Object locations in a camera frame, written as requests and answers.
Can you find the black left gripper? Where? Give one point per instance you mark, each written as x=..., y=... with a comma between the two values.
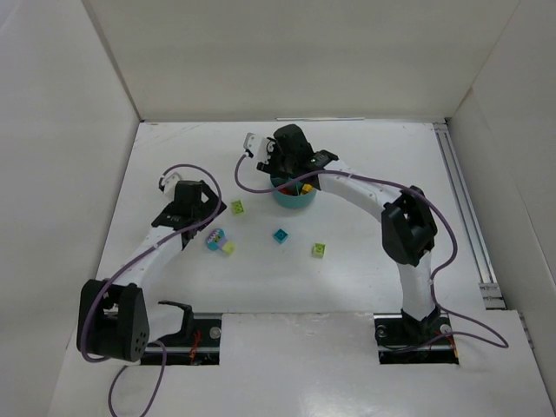
x=201, y=191

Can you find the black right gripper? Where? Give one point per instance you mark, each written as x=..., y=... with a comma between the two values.
x=287, y=167

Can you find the yellow orange lego brick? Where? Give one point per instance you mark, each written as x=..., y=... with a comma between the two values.
x=306, y=188

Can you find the teal flower lego piece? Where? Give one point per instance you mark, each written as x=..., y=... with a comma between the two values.
x=216, y=240

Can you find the pale green lego brick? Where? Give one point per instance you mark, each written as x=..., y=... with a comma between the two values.
x=228, y=248

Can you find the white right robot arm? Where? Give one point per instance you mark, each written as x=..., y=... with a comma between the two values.
x=407, y=225

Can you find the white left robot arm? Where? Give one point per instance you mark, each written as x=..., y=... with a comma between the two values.
x=114, y=321

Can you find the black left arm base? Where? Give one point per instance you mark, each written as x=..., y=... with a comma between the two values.
x=186, y=337

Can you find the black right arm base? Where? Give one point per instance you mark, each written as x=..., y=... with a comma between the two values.
x=402, y=340

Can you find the lime green lego brick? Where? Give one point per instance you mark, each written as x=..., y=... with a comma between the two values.
x=237, y=207

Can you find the teal round divided container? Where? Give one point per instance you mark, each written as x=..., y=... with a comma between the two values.
x=298, y=201

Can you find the teal square lego brick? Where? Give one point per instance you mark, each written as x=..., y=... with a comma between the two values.
x=280, y=236

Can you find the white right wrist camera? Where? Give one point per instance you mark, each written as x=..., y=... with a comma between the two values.
x=259, y=147

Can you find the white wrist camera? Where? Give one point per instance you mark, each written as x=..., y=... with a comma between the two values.
x=168, y=182
x=259, y=147

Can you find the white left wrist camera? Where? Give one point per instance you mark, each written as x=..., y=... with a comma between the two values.
x=168, y=182

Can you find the aluminium rail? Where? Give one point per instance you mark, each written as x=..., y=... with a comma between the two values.
x=489, y=286

